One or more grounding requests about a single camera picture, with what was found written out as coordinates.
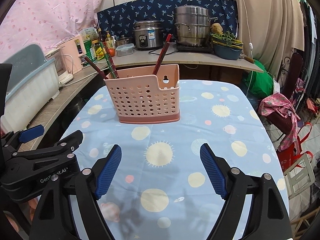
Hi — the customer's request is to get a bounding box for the blue basin with vegetables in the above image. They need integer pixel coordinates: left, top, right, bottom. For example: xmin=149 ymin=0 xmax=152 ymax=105
xmin=210 ymin=31 xmax=244 ymax=60

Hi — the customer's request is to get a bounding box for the beige curtain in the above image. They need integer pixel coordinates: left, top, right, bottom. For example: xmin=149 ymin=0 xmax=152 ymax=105
xmin=235 ymin=0 xmax=304 ymax=75

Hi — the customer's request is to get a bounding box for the white blender jug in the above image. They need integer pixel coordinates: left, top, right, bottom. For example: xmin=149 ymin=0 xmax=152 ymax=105
xmin=45 ymin=48 xmax=73 ymax=87

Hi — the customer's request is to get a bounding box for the pink floral sheet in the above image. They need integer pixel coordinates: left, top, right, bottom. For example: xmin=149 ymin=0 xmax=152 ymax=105
xmin=1 ymin=0 xmax=102 ymax=62

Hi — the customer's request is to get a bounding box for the green canister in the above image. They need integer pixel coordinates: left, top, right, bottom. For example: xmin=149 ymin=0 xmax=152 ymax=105
xmin=84 ymin=38 xmax=96 ymax=62

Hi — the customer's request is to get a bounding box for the navy floral backsplash cloth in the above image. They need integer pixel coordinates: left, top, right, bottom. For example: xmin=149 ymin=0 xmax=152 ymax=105
xmin=97 ymin=0 xmax=238 ymax=37

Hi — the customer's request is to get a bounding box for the wooden countertop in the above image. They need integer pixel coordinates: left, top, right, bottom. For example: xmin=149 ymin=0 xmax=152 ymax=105
xmin=17 ymin=45 xmax=265 ymax=153

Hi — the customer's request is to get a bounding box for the oil bottle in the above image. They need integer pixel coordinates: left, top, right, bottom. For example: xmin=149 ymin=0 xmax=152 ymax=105
xmin=105 ymin=31 xmax=116 ymax=50

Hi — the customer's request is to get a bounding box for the maroon chopstick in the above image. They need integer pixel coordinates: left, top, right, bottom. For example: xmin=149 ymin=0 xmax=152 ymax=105
xmin=85 ymin=56 xmax=108 ymax=80

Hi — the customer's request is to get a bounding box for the green bag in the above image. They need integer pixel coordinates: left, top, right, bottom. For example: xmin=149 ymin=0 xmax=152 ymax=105
xmin=243 ymin=60 xmax=273 ymax=99

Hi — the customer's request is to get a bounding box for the pink floral cloth bag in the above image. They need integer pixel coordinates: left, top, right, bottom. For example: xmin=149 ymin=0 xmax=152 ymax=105
xmin=258 ymin=93 xmax=300 ymax=152

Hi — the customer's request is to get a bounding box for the pink electric kettle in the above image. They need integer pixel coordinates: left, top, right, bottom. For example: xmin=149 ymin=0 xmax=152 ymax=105
xmin=57 ymin=35 xmax=86 ymax=75

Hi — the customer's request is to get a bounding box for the pink perforated utensil holder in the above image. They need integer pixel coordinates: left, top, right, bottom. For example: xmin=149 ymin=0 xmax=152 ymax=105
xmin=105 ymin=64 xmax=180 ymax=125

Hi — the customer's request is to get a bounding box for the clear food container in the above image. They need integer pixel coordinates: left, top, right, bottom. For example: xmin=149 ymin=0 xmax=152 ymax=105
xmin=116 ymin=43 xmax=135 ymax=57

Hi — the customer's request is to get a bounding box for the blue polka dot tablecloth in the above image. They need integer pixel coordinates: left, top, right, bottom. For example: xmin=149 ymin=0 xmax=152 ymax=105
xmin=66 ymin=80 xmax=289 ymax=239

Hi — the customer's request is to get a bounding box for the dark red chopstick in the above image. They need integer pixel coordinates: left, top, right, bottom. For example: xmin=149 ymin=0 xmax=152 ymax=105
xmin=103 ymin=45 xmax=121 ymax=79

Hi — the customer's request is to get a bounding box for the stainless steel steamer pot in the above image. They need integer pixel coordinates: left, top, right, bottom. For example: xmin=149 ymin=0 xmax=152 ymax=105
xmin=174 ymin=5 xmax=217 ymax=47

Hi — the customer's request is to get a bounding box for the red tomato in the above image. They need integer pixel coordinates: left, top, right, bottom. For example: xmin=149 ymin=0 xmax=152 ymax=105
xmin=108 ymin=48 xmax=116 ymax=57

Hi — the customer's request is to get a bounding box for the silver rice cooker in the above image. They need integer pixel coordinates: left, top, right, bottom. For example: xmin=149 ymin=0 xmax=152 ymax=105
xmin=133 ymin=20 xmax=163 ymax=50

